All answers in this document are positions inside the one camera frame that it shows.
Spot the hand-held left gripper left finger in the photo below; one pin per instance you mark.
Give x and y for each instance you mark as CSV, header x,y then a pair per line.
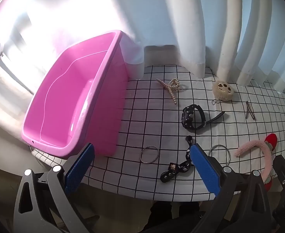
x,y
80,166

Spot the white curtain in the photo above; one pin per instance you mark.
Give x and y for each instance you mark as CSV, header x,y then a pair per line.
x,y
186,29

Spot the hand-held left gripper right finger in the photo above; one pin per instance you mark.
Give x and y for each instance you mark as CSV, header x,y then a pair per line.
x,y
204,168

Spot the brown hair pin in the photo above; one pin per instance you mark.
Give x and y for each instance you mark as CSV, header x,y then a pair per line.
x,y
251,112
247,110

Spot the white black checked tablecloth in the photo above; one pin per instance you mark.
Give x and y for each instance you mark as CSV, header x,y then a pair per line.
x,y
157,126

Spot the pearl hair claw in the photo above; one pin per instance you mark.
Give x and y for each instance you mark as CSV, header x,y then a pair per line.
x,y
173,85

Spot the pink fuzzy headband red pompoms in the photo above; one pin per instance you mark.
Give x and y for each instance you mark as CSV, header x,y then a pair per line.
x,y
254,144

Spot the pink plastic bin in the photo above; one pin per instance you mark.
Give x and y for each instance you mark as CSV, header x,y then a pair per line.
x,y
67,97

